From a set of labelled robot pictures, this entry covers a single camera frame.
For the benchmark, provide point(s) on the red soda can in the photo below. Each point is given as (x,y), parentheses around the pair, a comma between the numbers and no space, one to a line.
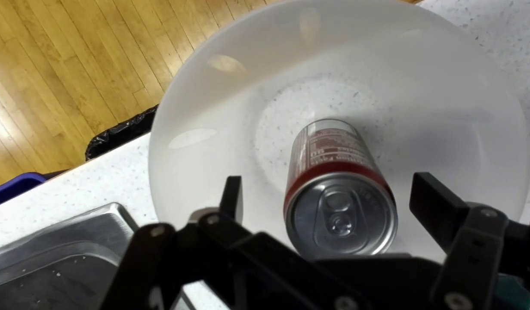
(338,193)

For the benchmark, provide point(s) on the blue bin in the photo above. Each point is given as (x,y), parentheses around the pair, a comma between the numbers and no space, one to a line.
(13,186)

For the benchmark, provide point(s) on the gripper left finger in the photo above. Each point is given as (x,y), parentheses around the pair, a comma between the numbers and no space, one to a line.
(230,241)

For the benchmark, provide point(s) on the steel sink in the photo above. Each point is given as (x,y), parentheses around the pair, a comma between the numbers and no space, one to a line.
(54,254)

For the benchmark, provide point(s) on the black trash bag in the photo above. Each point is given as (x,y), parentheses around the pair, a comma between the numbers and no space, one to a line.
(118,133)

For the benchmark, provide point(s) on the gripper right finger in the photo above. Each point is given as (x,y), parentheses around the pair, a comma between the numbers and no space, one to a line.
(467,241)

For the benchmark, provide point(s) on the white translucent bowl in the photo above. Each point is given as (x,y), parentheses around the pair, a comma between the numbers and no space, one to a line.
(334,86)

